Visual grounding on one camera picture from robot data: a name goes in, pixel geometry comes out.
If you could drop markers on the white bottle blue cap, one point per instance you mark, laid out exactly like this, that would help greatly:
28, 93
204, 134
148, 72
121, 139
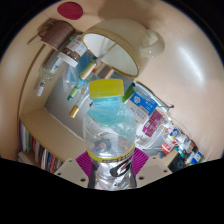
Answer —
197, 157

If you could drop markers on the brown mug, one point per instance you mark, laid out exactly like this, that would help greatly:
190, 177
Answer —
60, 33

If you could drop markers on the red and white can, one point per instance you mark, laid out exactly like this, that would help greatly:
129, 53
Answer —
167, 145

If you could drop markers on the small green bottle yellow cap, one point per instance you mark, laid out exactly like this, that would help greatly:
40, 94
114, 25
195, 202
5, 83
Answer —
76, 89

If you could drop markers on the clear glass bottle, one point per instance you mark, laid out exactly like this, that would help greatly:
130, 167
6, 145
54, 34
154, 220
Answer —
50, 68

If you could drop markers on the clear drink bottle yellow cap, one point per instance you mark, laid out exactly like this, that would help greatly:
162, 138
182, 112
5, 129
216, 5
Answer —
110, 140

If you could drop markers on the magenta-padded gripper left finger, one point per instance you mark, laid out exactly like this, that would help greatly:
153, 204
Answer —
68, 171

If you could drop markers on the white-lidded jar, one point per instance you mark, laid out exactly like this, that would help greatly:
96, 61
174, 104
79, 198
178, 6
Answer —
75, 50

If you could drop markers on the cream white mug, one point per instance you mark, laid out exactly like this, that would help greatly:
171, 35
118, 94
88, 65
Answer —
120, 36

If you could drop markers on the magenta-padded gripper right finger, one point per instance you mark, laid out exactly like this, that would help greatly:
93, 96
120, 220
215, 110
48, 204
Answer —
156, 170

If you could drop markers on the flat round red coaster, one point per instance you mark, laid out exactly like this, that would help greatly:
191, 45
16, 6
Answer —
70, 10

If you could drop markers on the wooden shelf unit with books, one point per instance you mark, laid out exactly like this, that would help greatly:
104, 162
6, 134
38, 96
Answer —
50, 136

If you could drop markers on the blue and white carton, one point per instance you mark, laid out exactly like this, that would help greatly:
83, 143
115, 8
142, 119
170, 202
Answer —
143, 103

